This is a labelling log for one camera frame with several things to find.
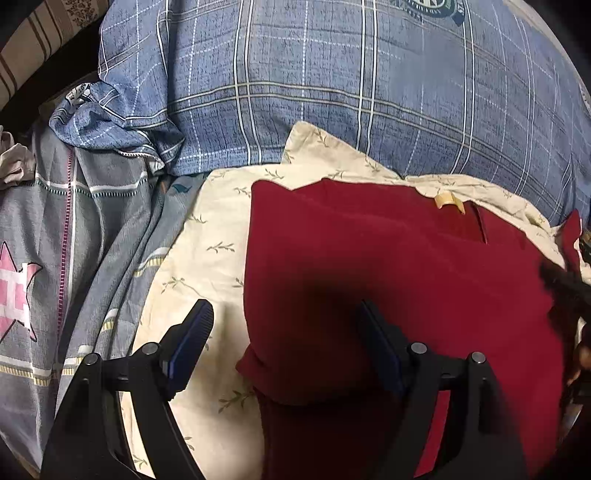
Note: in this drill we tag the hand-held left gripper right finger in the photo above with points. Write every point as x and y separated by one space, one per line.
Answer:
379 344

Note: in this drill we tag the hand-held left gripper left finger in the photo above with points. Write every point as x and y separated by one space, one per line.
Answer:
191 337

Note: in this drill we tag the dark red garment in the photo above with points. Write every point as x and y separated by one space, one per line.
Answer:
369 244

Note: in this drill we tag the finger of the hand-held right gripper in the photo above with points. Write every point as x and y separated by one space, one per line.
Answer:
565 284

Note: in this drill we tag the blue plaid pillow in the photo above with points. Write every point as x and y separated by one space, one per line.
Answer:
323 83

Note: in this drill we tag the cream leaf-print blanket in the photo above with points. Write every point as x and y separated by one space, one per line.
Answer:
203 263

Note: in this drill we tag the beige striped cushion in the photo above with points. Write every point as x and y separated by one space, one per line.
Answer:
32 41

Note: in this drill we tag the small pale crumpled cloth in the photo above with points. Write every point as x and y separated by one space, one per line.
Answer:
14 161

